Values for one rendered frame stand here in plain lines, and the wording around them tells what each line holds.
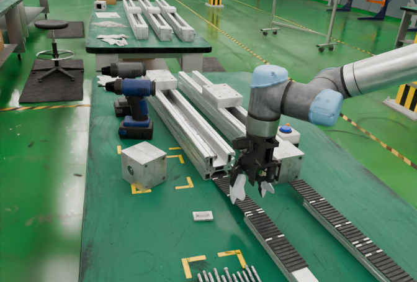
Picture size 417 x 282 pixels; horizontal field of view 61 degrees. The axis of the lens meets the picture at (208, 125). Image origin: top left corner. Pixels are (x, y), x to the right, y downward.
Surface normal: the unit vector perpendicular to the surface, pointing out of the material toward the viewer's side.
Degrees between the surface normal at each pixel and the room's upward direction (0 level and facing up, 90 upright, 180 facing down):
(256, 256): 0
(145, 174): 90
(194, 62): 90
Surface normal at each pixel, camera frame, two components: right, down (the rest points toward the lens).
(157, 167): 0.74, 0.33
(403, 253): 0.06, -0.90
